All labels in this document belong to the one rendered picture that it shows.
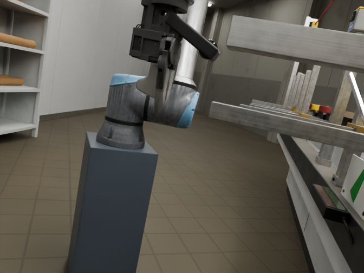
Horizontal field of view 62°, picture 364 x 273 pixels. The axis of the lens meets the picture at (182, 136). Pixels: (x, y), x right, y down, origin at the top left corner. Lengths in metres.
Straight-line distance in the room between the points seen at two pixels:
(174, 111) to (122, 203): 0.40
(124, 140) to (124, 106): 0.13
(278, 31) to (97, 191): 0.95
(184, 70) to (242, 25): 0.83
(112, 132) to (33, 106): 2.43
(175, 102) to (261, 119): 0.58
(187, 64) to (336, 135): 0.69
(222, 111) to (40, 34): 3.04
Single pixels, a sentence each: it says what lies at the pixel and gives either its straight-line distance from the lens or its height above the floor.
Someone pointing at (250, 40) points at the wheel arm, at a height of 0.94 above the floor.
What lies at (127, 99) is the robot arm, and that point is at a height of 0.78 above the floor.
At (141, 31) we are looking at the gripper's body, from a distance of 0.60.
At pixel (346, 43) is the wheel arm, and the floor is 0.95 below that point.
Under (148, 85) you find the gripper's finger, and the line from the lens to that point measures 0.60.
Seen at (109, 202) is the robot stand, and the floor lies 0.40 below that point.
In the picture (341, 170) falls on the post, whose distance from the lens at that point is 0.90.
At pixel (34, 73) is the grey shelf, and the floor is 0.65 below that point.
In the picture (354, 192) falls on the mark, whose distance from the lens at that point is 0.75.
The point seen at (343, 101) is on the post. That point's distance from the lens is 1.14.
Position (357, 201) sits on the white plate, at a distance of 0.73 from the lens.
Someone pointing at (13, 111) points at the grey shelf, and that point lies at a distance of 3.67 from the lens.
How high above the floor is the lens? 0.89
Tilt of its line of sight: 10 degrees down
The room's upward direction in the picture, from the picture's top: 12 degrees clockwise
